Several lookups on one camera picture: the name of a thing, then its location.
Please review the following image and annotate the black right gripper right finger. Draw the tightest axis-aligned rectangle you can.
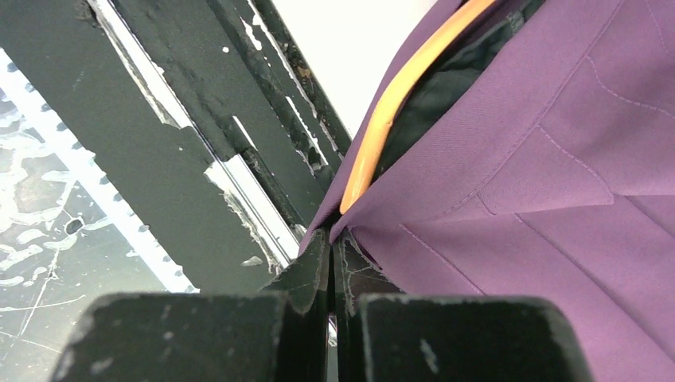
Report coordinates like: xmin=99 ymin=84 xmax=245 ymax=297
xmin=333 ymin=234 xmax=593 ymax=381

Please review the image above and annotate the purple garment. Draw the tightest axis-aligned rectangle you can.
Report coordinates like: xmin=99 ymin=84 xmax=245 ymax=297
xmin=330 ymin=1 xmax=674 ymax=381

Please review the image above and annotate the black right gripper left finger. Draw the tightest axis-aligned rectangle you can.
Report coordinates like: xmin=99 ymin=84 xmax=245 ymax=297
xmin=51 ymin=230 xmax=330 ymax=381

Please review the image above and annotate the orange wavy hanger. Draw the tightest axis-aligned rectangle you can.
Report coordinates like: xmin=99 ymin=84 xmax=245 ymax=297
xmin=339 ymin=0 xmax=496 ymax=214

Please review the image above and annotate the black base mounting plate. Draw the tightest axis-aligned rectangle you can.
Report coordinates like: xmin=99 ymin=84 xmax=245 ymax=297
xmin=1 ymin=1 xmax=349 ymax=294

